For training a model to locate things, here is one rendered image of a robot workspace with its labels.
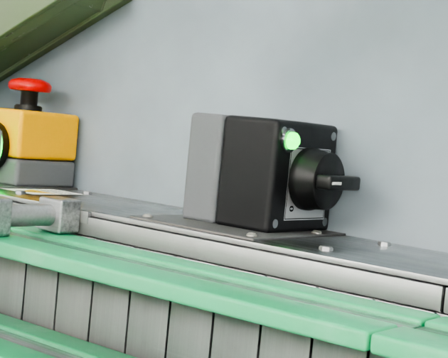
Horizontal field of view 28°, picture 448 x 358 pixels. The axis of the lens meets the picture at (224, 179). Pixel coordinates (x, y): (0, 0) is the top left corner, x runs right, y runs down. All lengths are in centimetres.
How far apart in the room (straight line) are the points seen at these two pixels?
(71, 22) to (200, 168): 26
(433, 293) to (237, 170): 19
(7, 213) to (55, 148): 22
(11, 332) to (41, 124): 22
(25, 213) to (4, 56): 30
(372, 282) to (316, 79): 22
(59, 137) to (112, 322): 25
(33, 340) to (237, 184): 19
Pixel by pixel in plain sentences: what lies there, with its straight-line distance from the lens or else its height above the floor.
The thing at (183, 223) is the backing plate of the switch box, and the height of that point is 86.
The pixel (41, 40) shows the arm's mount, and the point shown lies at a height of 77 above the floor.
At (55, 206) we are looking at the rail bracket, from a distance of 66.
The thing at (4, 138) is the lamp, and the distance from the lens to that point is 82.
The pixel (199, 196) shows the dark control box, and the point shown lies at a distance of 65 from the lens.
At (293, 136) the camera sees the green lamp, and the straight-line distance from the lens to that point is 61.
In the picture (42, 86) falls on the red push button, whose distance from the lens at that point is 85.
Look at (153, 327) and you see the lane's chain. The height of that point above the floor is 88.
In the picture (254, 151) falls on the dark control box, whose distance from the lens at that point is 62.
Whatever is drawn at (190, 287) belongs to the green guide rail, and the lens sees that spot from 49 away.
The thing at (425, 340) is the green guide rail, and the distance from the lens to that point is 42.
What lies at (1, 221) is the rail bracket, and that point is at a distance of 62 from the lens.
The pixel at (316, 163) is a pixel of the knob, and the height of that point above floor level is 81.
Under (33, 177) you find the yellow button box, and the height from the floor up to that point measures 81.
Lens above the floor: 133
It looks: 51 degrees down
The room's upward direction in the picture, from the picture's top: 88 degrees counter-clockwise
